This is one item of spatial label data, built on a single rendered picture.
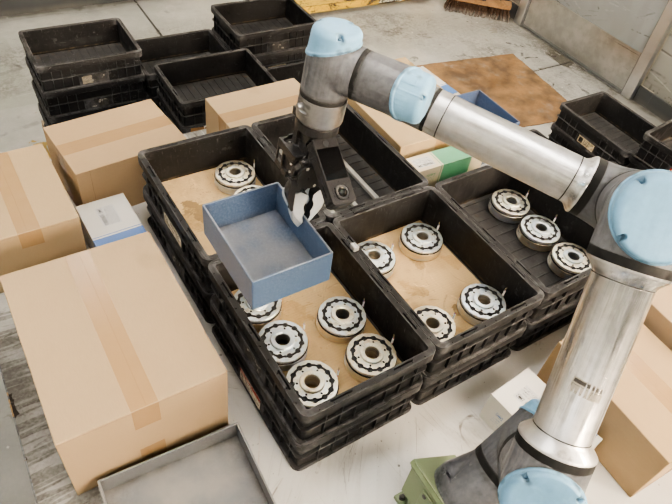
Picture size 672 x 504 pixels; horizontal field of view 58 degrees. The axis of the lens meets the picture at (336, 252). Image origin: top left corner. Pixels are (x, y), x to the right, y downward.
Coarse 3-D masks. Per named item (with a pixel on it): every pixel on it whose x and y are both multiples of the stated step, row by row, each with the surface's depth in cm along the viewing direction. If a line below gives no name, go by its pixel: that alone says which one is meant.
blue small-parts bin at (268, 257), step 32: (256, 192) 111; (224, 224) 112; (256, 224) 114; (288, 224) 114; (224, 256) 105; (256, 256) 108; (288, 256) 109; (320, 256) 101; (256, 288) 97; (288, 288) 102
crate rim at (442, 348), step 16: (416, 192) 148; (432, 192) 149; (368, 208) 142; (336, 224) 137; (352, 240) 134; (400, 304) 123; (528, 304) 127; (416, 320) 120; (496, 320) 123; (432, 336) 118; (464, 336) 119
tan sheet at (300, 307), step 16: (320, 288) 136; (336, 288) 137; (288, 304) 132; (304, 304) 133; (320, 304) 133; (288, 320) 129; (304, 320) 130; (368, 320) 132; (320, 336) 127; (320, 352) 124; (336, 352) 125; (336, 368) 122; (352, 384) 120
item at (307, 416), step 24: (216, 264) 124; (360, 264) 129; (216, 288) 123; (384, 288) 125; (240, 312) 117; (264, 360) 111; (408, 360) 114; (288, 384) 107; (360, 384) 109; (384, 384) 112; (312, 408) 104; (336, 408) 107
